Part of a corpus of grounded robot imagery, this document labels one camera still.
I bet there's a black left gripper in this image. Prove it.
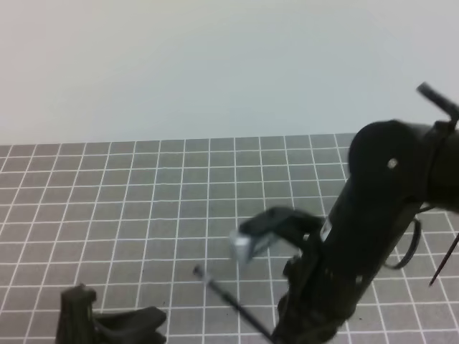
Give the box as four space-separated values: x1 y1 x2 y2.
55 284 166 344

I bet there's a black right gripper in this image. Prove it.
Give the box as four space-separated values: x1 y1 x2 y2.
273 247 377 343

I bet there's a black pen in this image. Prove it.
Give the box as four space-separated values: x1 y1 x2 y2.
193 265 275 343

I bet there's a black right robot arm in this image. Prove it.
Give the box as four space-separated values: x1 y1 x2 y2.
273 120 458 343

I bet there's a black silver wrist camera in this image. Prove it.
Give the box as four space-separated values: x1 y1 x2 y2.
229 206 324 265

